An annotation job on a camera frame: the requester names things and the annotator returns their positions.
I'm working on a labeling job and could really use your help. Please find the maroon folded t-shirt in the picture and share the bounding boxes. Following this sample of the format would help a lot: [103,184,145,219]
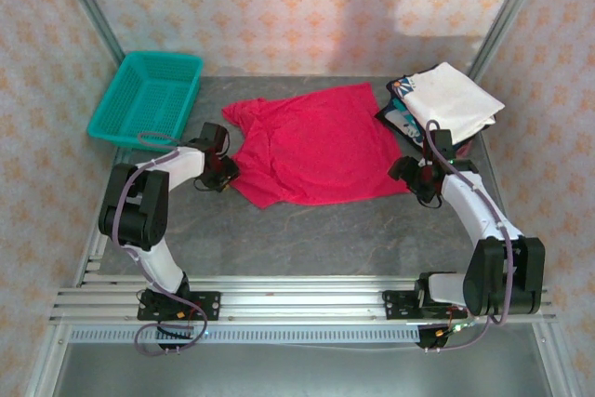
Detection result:
[456,136,479,159]

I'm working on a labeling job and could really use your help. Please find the red t-shirt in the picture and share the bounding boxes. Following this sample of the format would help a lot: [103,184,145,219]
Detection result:
[221,82,411,210]

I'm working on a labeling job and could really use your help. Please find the navy printed folded t-shirt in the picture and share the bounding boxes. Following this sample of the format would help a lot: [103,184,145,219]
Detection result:
[375,74,495,156]

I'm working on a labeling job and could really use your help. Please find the slotted grey cable duct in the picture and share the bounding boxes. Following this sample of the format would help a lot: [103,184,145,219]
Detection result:
[69,325,422,345]

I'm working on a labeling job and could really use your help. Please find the white folded t-shirt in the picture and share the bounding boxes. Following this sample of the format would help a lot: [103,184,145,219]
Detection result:
[400,61,507,146]

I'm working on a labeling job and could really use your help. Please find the teal plastic basket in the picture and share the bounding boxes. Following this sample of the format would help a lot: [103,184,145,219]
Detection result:
[86,50,205,153]

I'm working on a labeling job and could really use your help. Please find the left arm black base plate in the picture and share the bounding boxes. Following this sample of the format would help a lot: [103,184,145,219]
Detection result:
[138,291,221,323]

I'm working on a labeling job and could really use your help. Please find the aluminium frame post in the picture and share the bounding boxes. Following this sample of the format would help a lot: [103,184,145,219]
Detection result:
[49,0,127,66]
[466,0,555,83]

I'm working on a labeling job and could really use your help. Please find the aluminium mounting rail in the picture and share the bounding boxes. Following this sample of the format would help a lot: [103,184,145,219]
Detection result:
[48,273,559,324]

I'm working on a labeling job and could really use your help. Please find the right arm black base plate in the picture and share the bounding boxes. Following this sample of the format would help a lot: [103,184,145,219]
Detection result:
[382,289,466,322]

